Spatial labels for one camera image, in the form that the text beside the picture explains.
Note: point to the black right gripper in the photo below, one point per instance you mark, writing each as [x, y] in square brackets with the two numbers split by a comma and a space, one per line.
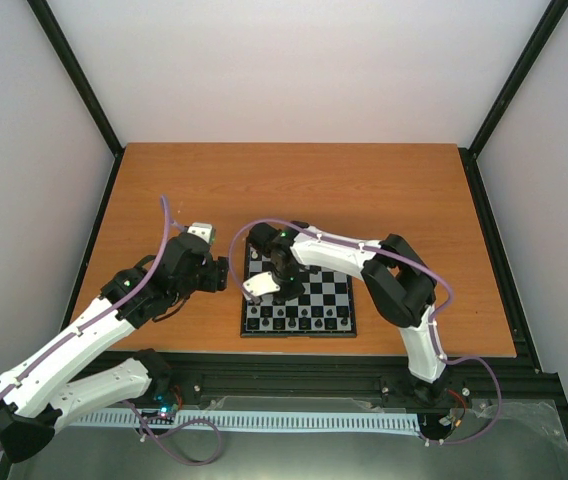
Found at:
[295, 290]

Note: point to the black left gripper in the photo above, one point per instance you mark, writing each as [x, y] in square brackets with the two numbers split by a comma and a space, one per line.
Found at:
[219, 274]

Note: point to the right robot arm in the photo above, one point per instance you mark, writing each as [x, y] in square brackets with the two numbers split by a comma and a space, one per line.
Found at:
[402, 292]

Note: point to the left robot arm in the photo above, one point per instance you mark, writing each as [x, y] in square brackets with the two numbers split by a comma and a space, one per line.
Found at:
[42, 395]

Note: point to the black and white chessboard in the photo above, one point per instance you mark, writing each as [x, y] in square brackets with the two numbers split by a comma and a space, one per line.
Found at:
[325, 290]

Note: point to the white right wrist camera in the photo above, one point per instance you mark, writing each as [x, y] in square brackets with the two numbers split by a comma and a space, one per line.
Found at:
[255, 287]

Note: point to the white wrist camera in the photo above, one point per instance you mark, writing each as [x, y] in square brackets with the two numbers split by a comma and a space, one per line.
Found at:
[255, 287]
[204, 231]

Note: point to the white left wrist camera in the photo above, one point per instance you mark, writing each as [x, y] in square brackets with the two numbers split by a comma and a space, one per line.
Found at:
[204, 231]

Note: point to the black aluminium frame rail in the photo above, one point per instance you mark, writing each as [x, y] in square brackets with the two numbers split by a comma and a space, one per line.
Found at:
[383, 381]

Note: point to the white slotted cable duct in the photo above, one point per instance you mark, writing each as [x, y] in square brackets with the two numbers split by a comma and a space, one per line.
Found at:
[256, 421]

